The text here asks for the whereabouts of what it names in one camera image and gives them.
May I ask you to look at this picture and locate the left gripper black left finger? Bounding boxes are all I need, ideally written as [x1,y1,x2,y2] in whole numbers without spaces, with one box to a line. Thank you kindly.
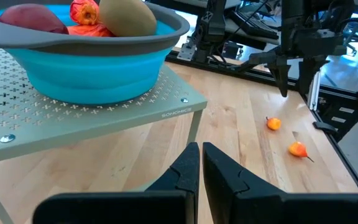
[144,142,201,224]

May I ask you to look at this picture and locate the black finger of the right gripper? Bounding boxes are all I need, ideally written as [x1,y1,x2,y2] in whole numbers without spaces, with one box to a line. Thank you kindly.
[267,57,292,98]
[296,58,329,96]

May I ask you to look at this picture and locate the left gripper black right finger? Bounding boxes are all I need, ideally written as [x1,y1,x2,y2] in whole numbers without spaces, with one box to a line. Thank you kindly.
[202,142,288,224]

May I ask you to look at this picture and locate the small orange pepper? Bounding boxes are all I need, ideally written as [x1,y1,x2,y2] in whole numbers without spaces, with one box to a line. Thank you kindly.
[288,141,315,164]
[265,116,282,131]

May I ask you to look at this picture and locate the blue bowl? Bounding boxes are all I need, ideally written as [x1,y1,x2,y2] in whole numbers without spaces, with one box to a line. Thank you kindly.
[0,0,191,106]

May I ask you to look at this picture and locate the brown kiwi fruit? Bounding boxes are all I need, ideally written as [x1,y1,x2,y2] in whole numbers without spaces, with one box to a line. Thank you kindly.
[98,0,158,38]

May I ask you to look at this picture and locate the small red pepper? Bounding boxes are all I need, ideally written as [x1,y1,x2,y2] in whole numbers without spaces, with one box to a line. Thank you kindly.
[69,0,101,26]

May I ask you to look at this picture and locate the dark red pomegranate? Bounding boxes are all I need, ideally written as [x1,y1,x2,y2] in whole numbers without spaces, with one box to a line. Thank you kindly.
[0,3,70,35]

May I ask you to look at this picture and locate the silver aluminium extrusion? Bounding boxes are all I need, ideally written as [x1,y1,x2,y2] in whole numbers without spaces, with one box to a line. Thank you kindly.
[307,70,323,111]

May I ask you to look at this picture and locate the green perforated metal shelf riser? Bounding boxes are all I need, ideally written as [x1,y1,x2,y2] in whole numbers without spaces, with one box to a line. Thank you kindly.
[0,46,209,224]

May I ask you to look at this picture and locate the silver metal mounting bracket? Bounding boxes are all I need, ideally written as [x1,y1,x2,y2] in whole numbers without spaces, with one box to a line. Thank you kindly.
[177,43,197,62]

